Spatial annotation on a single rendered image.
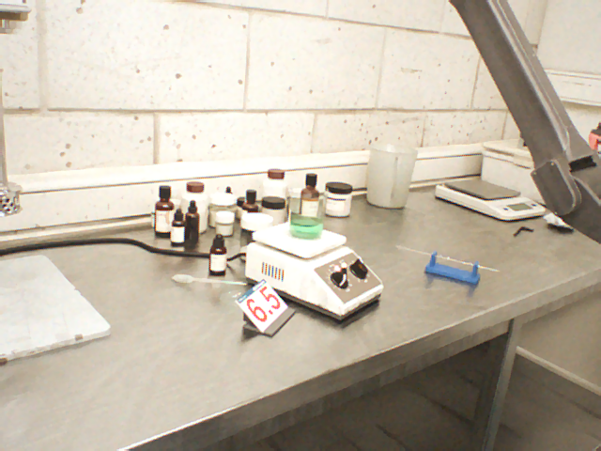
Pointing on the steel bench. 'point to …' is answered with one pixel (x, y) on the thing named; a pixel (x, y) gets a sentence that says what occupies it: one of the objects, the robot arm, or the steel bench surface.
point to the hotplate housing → (302, 278)
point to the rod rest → (453, 271)
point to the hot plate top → (274, 236)
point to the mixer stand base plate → (42, 309)
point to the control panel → (347, 278)
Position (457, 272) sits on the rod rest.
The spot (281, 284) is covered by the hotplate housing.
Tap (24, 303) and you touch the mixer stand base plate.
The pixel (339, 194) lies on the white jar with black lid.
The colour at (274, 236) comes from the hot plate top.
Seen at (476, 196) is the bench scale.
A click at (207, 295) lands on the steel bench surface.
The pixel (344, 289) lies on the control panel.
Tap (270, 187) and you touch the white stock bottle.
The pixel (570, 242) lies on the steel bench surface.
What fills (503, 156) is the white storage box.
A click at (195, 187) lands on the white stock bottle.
